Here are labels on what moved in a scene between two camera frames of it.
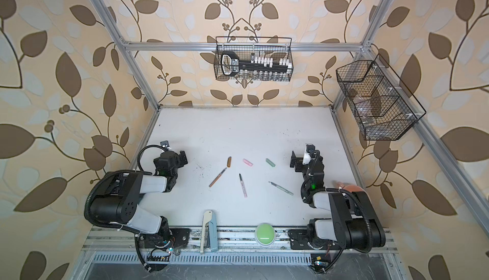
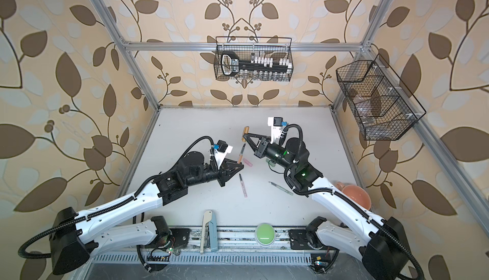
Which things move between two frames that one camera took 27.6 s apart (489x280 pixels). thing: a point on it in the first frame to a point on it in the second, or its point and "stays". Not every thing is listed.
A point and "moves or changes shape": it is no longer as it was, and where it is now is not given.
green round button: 265,234 stays
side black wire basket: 383,107 stays
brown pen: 214,181 moves or changes shape
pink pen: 242,186 stays
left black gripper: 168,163 to 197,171
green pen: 281,188 stays
